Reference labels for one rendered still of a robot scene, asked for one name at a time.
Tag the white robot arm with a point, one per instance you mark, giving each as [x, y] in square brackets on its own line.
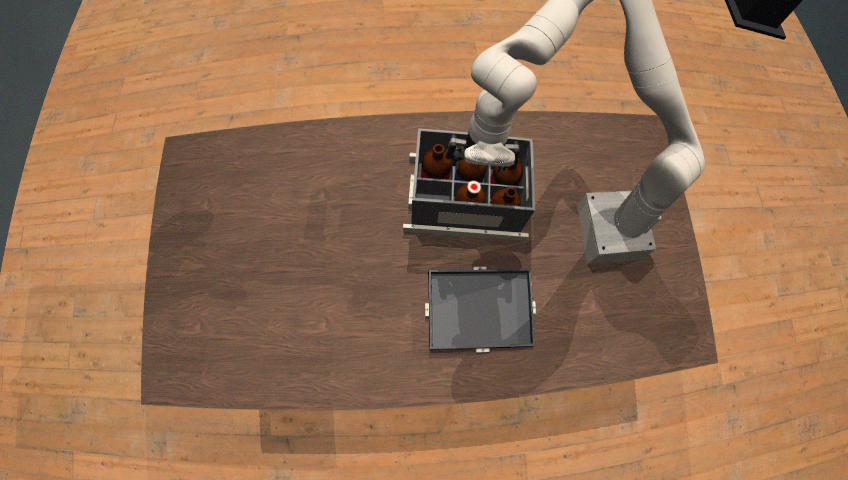
[653, 76]

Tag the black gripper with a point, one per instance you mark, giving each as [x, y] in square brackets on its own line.
[454, 151]

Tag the cream flat bar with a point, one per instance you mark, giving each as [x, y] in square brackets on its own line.
[458, 232]

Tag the dark grey divided crate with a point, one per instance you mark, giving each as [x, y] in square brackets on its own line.
[470, 215]

